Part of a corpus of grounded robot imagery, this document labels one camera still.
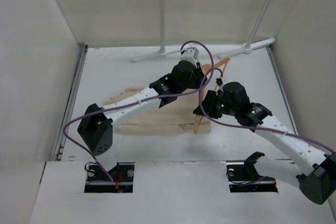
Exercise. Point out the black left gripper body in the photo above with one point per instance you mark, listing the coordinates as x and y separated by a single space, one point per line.
195 76

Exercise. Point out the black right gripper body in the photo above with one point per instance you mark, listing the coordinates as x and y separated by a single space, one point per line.
219 105

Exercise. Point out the wooden clothes hanger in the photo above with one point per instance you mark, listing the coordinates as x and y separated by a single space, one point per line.
206 67

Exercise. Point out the beige trousers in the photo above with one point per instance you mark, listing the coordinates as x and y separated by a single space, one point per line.
175 118

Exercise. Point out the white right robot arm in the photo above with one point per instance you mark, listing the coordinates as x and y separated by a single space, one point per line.
311 170

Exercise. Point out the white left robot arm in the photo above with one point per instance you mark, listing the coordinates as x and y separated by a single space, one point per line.
97 125

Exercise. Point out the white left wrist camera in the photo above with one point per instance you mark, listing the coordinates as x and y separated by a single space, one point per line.
190 55

